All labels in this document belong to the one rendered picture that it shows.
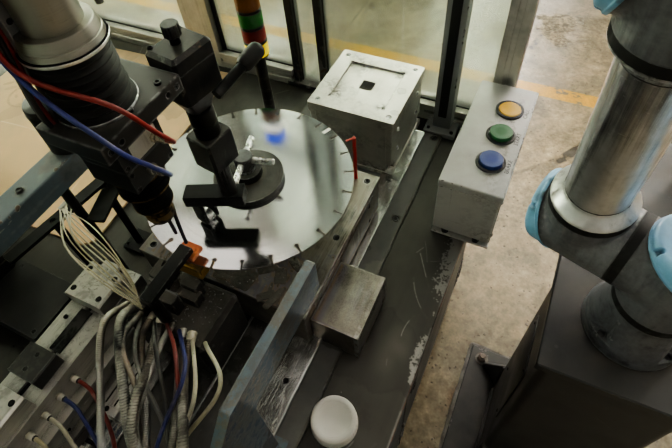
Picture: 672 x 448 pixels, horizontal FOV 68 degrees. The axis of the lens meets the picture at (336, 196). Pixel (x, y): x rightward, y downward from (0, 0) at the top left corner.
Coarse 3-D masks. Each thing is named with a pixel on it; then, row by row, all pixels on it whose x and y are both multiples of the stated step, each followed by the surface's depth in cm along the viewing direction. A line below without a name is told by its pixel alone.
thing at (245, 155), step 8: (248, 144) 77; (240, 152) 75; (248, 152) 75; (240, 160) 74; (248, 160) 74; (256, 160) 74; (264, 160) 74; (272, 160) 74; (240, 168) 74; (248, 168) 75; (240, 176) 73
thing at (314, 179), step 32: (256, 128) 86; (288, 128) 85; (320, 128) 85; (192, 160) 82; (288, 160) 81; (320, 160) 80; (288, 192) 77; (320, 192) 76; (192, 224) 74; (224, 224) 74; (256, 224) 73; (288, 224) 73; (320, 224) 72; (224, 256) 70; (256, 256) 70; (288, 256) 69
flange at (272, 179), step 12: (264, 156) 80; (264, 168) 78; (276, 168) 78; (216, 180) 78; (240, 180) 76; (252, 180) 76; (264, 180) 77; (276, 180) 77; (252, 192) 76; (264, 192) 76; (276, 192) 76; (252, 204) 75
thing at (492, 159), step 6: (492, 150) 85; (480, 156) 84; (486, 156) 84; (492, 156) 84; (498, 156) 84; (480, 162) 84; (486, 162) 83; (492, 162) 83; (498, 162) 83; (486, 168) 83; (492, 168) 83; (498, 168) 83
